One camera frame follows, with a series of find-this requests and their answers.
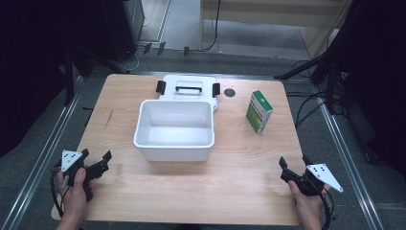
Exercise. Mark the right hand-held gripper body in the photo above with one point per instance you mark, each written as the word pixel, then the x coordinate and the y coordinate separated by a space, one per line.
pixel 314 182

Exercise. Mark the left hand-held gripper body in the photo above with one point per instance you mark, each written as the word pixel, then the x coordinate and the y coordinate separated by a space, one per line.
pixel 95 168

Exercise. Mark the person's right hand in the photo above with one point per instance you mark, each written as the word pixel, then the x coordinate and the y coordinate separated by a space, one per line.
pixel 310 207

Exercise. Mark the person's left hand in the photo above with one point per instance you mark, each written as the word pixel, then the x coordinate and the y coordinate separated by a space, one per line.
pixel 74 201

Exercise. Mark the green and white carton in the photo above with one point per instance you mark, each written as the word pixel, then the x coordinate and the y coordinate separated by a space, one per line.
pixel 258 111

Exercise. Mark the white plastic storage box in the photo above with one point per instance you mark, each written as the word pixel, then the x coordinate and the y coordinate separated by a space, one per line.
pixel 174 127

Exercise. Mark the black metal stand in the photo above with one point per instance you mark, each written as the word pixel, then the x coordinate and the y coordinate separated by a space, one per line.
pixel 68 80

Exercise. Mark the black round table grommet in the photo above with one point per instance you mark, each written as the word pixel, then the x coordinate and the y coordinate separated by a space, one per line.
pixel 230 92

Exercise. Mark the black tripod stand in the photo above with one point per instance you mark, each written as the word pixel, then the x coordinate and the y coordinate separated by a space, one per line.
pixel 306 65

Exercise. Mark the dark curtain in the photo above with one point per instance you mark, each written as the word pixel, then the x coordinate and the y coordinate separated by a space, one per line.
pixel 376 64
pixel 35 64

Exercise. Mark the black tape strip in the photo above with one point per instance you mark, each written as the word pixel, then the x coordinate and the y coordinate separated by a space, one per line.
pixel 161 48
pixel 147 48
pixel 186 51

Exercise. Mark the black cabinet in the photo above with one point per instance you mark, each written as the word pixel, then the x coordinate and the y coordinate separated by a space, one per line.
pixel 123 28

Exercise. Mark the light wooden shelf unit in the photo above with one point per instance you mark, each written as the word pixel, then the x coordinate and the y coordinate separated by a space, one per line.
pixel 265 16

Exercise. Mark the metal floor rail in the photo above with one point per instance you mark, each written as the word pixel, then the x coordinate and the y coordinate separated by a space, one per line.
pixel 348 159
pixel 41 159

